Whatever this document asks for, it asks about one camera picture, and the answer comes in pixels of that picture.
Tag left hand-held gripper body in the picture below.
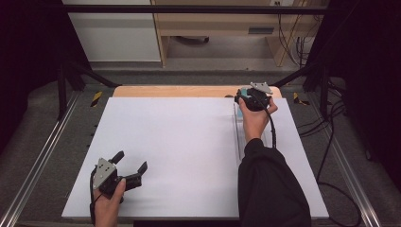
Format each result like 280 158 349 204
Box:
92 157 143 201

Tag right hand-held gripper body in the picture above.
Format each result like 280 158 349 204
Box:
239 81 274 113

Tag clear plastic storage box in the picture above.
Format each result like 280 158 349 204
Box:
232 101 278 164

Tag person's right hand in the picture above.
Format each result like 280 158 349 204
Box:
237 96 279 144

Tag person's left hand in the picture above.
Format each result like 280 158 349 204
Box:
93 177 127 227

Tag yellow black hazard tape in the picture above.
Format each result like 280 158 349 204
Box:
292 92 311 107
90 91 104 108

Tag dark object under desk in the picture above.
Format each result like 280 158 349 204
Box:
174 35 211 44

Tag light wooden desk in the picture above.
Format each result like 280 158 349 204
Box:
150 0 320 68

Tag black curtain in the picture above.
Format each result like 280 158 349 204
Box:
0 0 94 152
304 0 401 183

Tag white cabinet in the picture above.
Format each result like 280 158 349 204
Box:
61 0 163 62

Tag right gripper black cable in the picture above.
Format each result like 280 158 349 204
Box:
256 94 363 227

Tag black metal frame strut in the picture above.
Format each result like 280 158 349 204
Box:
56 60 122 121
268 60 330 119

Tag aluminium rail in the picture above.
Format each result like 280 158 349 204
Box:
0 91 81 227
306 91 384 227

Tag hanging black cable bundle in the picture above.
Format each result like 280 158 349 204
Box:
274 1 323 68

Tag black floor cables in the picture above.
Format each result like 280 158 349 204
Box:
297 79 349 183

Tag black horizontal frame bar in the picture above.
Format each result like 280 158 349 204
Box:
61 4 341 15

